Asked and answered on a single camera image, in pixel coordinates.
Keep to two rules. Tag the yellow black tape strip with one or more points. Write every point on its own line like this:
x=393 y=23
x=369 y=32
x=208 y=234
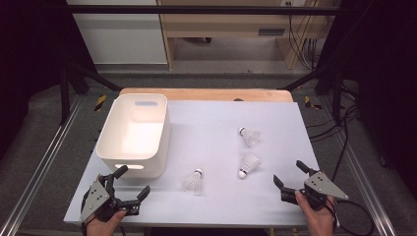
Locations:
x=100 y=102
x=308 y=102

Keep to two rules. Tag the person's right hand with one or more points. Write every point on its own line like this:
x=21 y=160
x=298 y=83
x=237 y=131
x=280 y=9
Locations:
x=319 y=221

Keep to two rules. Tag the white cabinet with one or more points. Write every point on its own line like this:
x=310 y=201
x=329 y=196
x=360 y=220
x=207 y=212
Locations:
x=121 y=36

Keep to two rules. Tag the white shuttlecock black band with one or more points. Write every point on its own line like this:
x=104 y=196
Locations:
x=193 y=183
x=250 y=137

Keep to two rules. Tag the white plastic storage bin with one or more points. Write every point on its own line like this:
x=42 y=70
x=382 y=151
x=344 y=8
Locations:
x=134 y=137

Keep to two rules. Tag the white shuttlecock plain cork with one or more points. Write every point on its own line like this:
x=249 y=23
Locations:
x=249 y=164

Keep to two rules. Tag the black metal stand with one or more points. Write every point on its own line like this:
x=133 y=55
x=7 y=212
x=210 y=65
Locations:
x=336 y=95
x=65 y=95

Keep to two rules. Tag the wooden table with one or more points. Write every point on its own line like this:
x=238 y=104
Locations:
x=203 y=94

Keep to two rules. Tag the black horizontal bar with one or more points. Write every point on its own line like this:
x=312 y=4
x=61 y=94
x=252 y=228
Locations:
x=196 y=10

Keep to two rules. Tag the white board sheet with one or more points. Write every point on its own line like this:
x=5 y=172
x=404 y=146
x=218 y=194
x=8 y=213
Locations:
x=213 y=131

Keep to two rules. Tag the black curtain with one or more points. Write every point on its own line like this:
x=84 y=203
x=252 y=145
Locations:
x=29 y=49
x=387 y=65

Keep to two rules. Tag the person's left hand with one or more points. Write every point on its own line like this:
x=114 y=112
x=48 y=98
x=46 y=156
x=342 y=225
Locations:
x=103 y=227

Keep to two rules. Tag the aluminium floor rail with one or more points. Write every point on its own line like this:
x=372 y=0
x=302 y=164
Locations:
x=42 y=167
x=364 y=177

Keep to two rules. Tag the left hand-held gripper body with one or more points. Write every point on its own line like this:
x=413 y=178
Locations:
x=96 y=200

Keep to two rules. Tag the light wooden desk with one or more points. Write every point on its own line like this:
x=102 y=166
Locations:
x=226 y=24

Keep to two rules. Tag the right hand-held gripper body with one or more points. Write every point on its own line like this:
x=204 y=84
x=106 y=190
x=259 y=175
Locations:
x=323 y=187

